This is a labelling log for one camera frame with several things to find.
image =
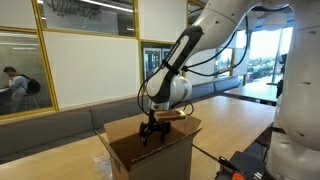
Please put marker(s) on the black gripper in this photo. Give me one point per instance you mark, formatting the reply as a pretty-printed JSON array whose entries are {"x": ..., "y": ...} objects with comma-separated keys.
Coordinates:
[{"x": 152, "y": 120}]

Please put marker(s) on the brown cardboard box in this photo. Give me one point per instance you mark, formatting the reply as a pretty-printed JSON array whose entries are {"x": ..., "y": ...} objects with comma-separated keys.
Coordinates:
[{"x": 160, "y": 163}]

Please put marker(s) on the clear plastic bag blue print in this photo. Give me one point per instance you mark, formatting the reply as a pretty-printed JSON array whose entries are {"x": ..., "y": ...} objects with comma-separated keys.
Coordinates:
[{"x": 102, "y": 165}]

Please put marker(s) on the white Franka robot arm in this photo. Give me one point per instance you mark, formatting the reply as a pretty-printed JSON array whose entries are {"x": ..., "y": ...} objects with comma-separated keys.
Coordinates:
[{"x": 213, "y": 20}]

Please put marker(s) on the white framed glass door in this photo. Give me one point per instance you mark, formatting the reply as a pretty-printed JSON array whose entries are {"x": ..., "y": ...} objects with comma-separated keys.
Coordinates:
[{"x": 151, "y": 63}]

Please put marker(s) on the orange black hand tool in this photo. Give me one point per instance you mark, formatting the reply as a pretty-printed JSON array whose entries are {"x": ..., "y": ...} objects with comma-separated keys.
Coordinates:
[{"x": 237, "y": 176}]

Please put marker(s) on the black case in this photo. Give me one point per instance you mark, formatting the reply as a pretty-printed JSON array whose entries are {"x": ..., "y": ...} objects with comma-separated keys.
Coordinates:
[{"x": 250, "y": 165}]

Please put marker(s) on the wooden background table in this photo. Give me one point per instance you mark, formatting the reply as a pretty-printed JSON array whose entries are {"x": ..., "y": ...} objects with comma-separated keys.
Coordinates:
[{"x": 253, "y": 91}]

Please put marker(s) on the grey upholstered bench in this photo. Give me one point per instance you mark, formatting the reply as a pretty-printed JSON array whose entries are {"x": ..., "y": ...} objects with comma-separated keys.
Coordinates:
[{"x": 50, "y": 128}]

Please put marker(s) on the black backpack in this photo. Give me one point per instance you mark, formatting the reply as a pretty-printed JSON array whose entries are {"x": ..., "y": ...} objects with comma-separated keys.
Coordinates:
[{"x": 33, "y": 86}]

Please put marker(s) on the seated person grey shirt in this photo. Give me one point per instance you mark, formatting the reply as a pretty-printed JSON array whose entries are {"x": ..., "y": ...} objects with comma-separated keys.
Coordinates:
[{"x": 18, "y": 85}]

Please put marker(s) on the white round pendant lamp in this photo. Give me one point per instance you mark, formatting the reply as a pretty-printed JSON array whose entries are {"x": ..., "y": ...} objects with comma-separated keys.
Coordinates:
[{"x": 275, "y": 20}]

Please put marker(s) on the yellow window frame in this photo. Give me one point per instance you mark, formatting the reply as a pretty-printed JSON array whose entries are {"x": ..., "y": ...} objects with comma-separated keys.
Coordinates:
[{"x": 47, "y": 66}]

